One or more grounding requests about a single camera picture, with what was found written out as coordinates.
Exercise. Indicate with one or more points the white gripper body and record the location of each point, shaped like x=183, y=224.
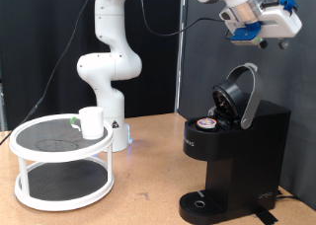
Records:
x=283, y=22

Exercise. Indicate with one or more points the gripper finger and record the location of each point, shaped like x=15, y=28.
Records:
x=284, y=43
x=263, y=44

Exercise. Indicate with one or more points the K-cup pod with orange lid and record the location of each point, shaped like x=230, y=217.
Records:
x=206, y=122

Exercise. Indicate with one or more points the black Keurig coffee machine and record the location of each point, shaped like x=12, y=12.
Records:
x=250, y=146

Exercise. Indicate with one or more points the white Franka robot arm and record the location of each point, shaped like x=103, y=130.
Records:
x=112, y=67

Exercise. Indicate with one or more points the grey partition panel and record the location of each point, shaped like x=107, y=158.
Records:
x=296, y=87

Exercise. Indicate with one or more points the silver vertical pole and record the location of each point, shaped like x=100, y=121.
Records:
x=179, y=70

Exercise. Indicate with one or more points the black tape strip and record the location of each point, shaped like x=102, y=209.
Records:
x=266, y=216

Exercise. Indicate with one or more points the white mug with green tape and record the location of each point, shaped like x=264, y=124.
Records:
x=92, y=123

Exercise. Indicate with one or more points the black curtain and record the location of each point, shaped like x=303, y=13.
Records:
x=19, y=37

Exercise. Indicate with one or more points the white two-tier turntable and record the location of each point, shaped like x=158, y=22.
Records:
x=39, y=154

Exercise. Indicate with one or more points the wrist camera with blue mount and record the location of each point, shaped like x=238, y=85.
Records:
x=245, y=32

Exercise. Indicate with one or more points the grey metal post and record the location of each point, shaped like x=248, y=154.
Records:
x=2, y=106

